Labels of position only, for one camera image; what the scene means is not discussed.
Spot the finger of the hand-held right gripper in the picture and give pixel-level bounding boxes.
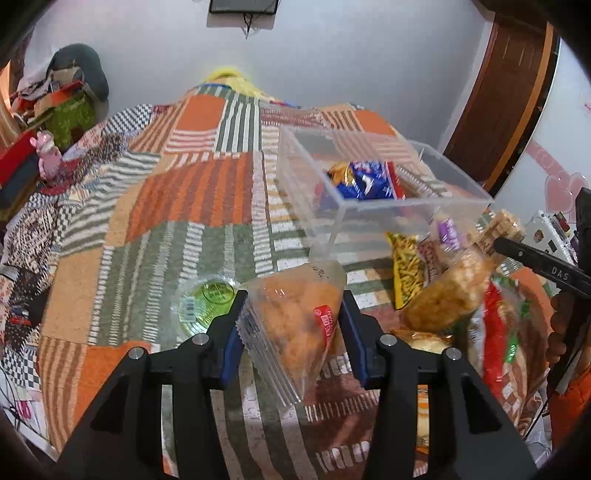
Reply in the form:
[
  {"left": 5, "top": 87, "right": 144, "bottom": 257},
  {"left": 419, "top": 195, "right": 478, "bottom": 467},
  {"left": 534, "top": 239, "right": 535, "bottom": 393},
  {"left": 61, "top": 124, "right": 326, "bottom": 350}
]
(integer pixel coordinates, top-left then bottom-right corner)
[{"left": 493, "top": 236, "right": 591, "bottom": 296}]

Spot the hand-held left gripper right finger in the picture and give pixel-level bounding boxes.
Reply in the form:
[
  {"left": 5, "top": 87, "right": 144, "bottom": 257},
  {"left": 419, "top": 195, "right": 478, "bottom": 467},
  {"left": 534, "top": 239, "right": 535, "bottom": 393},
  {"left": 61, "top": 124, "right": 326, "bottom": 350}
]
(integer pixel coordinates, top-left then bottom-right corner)
[{"left": 339, "top": 290, "right": 539, "bottom": 480}]

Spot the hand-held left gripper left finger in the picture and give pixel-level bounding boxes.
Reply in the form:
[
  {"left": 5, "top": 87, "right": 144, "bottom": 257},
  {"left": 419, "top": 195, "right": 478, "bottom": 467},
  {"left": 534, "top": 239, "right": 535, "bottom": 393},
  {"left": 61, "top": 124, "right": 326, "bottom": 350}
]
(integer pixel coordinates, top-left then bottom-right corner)
[{"left": 48, "top": 290, "right": 250, "bottom": 480}]

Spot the green jelly cup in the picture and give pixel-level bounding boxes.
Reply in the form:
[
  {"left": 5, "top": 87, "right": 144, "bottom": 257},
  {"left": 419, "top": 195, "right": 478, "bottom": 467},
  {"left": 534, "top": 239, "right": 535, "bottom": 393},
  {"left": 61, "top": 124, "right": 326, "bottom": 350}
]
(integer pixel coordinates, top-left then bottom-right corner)
[{"left": 172, "top": 273, "right": 241, "bottom": 337}]

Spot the clear packet of orange puffs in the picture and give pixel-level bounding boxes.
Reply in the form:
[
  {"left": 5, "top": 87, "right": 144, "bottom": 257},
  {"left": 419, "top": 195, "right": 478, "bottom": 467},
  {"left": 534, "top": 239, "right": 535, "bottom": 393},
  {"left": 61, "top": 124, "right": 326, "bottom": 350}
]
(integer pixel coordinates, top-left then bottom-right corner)
[{"left": 235, "top": 260, "right": 348, "bottom": 408}]

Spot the pale round bread packet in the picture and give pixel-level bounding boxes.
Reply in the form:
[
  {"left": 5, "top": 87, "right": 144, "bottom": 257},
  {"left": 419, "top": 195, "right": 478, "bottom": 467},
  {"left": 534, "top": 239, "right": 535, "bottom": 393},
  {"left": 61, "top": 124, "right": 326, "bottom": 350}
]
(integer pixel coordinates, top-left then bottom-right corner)
[{"left": 392, "top": 328, "right": 455, "bottom": 354}]

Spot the yellow stick snack packet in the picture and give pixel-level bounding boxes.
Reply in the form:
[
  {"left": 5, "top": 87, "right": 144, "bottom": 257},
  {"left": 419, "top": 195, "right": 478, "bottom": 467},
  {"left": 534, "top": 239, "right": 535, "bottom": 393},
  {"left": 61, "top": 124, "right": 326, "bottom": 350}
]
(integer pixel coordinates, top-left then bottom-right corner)
[{"left": 385, "top": 231, "right": 439, "bottom": 311}]

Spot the red green striped packet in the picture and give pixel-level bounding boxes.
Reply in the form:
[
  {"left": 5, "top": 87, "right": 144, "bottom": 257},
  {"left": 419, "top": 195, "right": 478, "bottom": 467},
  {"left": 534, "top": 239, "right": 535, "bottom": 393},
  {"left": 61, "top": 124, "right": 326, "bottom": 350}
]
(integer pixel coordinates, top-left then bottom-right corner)
[{"left": 466, "top": 274, "right": 555, "bottom": 439}]

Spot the golden rice cracker packet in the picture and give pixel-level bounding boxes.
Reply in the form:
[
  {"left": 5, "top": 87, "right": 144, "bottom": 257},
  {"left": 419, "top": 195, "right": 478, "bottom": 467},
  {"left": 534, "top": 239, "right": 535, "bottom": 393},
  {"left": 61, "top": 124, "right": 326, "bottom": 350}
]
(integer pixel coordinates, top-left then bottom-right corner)
[{"left": 401, "top": 209, "right": 527, "bottom": 334}]

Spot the purple label snack packet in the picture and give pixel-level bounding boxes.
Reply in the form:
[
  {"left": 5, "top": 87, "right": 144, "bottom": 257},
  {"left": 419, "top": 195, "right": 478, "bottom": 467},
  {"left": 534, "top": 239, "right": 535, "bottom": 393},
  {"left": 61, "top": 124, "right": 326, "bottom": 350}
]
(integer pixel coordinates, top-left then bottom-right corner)
[{"left": 434, "top": 210, "right": 472, "bottom": 259}]

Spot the clear plastic container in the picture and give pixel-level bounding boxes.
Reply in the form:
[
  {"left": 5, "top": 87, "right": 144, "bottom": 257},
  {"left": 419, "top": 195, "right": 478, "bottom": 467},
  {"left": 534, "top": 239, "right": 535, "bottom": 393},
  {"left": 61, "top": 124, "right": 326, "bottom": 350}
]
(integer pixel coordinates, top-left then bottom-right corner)
[{"left": 276, "top": 126, "right": 495, "bottom": 264}]

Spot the person's right hand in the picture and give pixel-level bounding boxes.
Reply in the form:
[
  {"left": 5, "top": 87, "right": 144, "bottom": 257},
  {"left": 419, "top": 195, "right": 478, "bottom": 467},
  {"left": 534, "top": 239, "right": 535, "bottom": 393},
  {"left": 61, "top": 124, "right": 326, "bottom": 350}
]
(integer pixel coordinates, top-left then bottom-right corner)
[{"left": 547, "top": 291, "right": 591, "bottom": 370}]

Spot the wardrobe with heart stickers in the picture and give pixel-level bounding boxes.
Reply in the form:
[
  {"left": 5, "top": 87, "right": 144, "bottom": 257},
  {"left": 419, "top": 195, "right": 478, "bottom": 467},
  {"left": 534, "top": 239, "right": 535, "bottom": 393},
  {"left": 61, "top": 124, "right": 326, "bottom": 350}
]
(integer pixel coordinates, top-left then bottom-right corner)
[{"left": 485, "top": 28, "right": 591, "bottom": 278}]

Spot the brown wooden door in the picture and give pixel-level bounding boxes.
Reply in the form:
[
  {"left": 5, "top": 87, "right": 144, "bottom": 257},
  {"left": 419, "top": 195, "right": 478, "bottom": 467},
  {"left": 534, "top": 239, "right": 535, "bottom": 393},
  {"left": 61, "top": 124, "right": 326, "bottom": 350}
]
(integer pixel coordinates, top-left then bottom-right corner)
[{"left": 442, "top": 14, "right": 559, "bottom": 197}]

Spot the blue snack packet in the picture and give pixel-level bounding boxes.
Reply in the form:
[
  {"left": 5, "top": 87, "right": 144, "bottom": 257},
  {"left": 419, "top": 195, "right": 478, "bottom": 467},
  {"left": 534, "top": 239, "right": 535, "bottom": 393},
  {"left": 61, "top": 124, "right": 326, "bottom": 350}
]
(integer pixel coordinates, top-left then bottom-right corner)
[{"left": 323, "top": 159, "right": 407, "bottom": 201}]

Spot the yellow orange snack packet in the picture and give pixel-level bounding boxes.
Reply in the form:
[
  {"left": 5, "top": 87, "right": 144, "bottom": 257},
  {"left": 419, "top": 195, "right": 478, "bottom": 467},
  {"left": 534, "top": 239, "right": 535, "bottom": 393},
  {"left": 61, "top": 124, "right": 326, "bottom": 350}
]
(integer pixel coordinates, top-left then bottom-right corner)
[{"left": 328, "top": 161, "right": 355, "bottom": 184}]

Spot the checked patterned quilt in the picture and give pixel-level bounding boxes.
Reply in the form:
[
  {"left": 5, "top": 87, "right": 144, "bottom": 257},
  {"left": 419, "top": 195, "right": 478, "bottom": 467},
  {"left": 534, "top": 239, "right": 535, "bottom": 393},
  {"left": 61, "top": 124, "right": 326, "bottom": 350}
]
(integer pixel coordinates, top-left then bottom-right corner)
[{"left": 0, "top": 104, "right": 158, "bottom": 444}]

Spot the yellow pillow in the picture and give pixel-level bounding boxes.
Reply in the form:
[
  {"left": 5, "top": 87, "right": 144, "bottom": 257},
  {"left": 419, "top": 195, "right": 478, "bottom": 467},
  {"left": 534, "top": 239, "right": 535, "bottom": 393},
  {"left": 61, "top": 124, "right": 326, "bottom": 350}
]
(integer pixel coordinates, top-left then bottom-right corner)
[{"left": 203, "top": 67, "right": 269, "bottom": 100}]

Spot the pink plush toy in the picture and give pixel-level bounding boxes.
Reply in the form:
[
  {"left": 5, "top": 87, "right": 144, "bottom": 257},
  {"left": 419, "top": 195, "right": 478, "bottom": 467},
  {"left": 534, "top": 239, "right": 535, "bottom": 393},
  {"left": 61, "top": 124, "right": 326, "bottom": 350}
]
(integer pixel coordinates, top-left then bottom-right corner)
[{"left": 30, "top": 130, "right": 63, "bottom": 178}]

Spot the dark blue box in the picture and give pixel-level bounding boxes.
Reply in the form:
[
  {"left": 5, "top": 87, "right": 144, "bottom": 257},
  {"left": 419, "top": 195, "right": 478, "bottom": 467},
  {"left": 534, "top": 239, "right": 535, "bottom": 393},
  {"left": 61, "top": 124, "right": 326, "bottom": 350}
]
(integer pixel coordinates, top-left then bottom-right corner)
[{"left": 0, "top": 164, "right": 42, "bottom": 210}]

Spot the green bag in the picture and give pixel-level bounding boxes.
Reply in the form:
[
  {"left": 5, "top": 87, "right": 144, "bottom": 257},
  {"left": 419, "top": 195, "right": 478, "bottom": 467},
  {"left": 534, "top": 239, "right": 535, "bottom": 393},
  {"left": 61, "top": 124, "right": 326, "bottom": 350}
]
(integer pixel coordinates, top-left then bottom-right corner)
[{"left": 41, "top": 95, "right": 100, "bottom": 151}]

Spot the pile of clothes and clutter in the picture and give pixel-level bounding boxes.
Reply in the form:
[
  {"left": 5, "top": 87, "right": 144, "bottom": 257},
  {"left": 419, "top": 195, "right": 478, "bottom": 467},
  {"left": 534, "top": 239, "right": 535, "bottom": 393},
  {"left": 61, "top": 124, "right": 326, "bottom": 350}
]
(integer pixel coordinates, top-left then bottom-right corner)
[{"left": 9, "top": 69, "right": 84, "bottom": 126}]

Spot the orange curtain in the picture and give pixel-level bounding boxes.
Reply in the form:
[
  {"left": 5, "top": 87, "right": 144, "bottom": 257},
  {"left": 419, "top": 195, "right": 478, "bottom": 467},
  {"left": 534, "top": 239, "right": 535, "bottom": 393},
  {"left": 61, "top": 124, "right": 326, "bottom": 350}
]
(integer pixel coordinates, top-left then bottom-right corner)
[{"left": 0, "top": 62, "right": 14, "bottom": 148}]

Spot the small black monitor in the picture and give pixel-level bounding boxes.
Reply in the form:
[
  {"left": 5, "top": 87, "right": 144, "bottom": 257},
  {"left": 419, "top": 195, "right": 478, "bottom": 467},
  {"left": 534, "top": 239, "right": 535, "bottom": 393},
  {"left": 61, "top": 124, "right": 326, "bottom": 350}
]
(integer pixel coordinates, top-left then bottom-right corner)
[{"left": 209, "top": 0, "right": 280, "bottom": 14}]

